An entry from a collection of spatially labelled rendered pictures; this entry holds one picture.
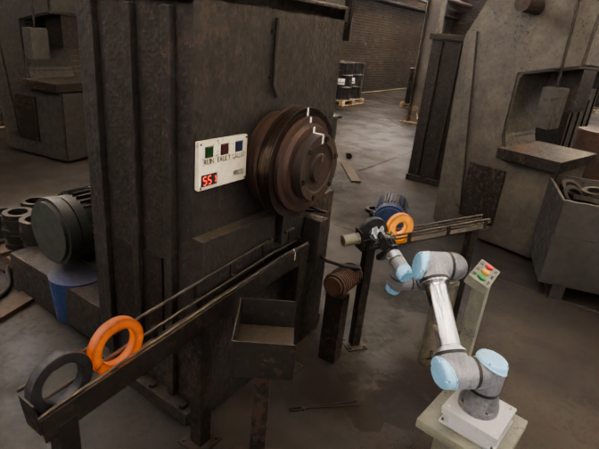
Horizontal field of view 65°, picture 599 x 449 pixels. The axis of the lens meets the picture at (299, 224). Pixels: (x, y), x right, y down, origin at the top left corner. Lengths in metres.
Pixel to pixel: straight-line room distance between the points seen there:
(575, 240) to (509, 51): 1.63
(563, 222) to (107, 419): 3.03
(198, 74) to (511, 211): 3.31
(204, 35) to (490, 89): 3.16
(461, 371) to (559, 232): 2.08
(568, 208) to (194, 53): 2.77
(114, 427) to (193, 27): 1.64
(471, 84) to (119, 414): 3.67
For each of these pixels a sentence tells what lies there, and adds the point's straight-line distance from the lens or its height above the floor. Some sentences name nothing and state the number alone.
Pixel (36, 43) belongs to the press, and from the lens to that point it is 5.77.
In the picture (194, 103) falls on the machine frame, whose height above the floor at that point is 1.37.
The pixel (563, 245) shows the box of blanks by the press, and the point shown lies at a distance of 3.78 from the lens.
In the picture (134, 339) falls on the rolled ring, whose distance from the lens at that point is 1.65.
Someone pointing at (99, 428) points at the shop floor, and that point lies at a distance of 2.34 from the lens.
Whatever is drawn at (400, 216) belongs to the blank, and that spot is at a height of 0.79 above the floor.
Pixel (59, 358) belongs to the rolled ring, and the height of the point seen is 0.74.
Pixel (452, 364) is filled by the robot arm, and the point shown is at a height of 0.59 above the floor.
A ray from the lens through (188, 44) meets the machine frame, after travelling 1.69.
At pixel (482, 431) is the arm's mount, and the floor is 0.37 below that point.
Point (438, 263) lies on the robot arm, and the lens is 1.95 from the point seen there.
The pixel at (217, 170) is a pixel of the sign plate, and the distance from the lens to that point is 1.80.
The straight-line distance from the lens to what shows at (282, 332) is 1.78.
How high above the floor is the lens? 1.63
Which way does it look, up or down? 22 degrees down
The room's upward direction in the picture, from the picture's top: 6 degrees clockwise
